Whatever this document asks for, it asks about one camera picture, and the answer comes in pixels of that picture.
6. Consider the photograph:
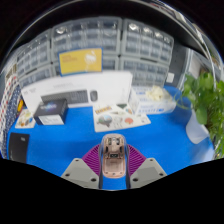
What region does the white keyboard packaging box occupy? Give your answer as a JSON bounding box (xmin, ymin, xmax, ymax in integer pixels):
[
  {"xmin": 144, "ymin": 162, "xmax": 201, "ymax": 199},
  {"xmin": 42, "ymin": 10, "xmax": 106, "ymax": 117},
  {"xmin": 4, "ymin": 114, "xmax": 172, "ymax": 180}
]
[{"xmin": 20, "ymin": 70, "xmax": 134, "ymax": 114}]

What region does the pink transparent computer mouse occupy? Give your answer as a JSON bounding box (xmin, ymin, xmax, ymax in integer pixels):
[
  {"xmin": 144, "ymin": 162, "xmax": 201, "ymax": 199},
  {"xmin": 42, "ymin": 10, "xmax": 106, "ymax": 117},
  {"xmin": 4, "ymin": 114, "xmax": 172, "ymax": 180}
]
[{"xmin": 100, "ymin": 133, "xmax": 128, "ymax": 179}]

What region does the red blue checkered cloth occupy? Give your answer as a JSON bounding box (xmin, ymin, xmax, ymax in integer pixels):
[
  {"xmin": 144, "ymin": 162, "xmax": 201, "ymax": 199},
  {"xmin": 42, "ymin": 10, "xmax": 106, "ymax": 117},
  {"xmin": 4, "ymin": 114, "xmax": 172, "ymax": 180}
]
[{"xmin": 0, "ymin": 71, "xmax": 19, "ymax": 114}]

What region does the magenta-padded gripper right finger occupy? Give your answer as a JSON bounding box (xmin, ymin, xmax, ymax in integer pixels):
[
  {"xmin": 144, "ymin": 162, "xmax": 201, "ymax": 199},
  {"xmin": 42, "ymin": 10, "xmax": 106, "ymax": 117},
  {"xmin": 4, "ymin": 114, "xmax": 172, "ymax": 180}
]
[{"xmin": 125, "ymin": 143, "xmax": 168, "ymax": 190}]

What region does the black mouse pad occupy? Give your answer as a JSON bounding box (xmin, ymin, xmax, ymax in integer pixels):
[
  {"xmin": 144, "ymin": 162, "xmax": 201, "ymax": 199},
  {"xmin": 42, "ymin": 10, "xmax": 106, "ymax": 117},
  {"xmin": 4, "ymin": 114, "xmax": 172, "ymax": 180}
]
[{"xmin": 7, "ymin": 132, "xmax": 31, "ymax": 164}]

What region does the yellow card sign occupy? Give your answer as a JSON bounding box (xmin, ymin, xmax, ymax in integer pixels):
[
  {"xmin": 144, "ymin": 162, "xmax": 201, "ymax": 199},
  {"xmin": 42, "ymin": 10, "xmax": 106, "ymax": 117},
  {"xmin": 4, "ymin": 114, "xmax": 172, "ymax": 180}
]
[{"xmin": 58, "ymin": 47, "xmax": 104, "ymax": 76}]

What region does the large blue table mat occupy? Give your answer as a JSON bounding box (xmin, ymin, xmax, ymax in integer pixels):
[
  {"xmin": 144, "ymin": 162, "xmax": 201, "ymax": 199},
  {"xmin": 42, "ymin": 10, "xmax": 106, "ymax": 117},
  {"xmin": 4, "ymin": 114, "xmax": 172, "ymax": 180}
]
[{"xmin": 5, "ymin": 84, "xmax": 216, "ymax": 191}]

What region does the clear plastic box blue label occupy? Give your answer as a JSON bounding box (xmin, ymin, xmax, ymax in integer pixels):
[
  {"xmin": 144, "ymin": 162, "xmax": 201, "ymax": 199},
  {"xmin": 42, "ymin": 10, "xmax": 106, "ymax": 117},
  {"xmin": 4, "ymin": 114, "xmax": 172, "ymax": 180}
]
[{"xmin": 128, "ymin": 84, "xmax": 178, "ymax": 116}]

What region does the small black product box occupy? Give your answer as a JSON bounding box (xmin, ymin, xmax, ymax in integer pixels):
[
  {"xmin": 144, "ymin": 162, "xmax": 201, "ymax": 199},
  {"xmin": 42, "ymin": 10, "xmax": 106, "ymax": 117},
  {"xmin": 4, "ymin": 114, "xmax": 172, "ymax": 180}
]
[{"xmin": 33, "ymin": 98, "xmax": 69, "ymax": 126}]

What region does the green potted plant white pot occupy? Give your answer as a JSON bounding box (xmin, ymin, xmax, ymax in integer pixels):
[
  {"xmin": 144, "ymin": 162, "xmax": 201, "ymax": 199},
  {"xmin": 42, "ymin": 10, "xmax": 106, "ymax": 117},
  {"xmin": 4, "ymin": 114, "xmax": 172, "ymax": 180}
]
[{"xmin": 176, "ymin": 72, "xmax": 224, "ymax": 159}]

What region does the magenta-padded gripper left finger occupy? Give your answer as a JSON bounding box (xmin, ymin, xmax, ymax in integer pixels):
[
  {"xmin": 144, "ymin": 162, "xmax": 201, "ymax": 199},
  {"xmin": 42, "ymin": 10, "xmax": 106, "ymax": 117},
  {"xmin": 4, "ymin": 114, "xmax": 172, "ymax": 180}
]
[{"xmin": 60, "ymin": 143, "xmax": 104, "ymax": 190}]

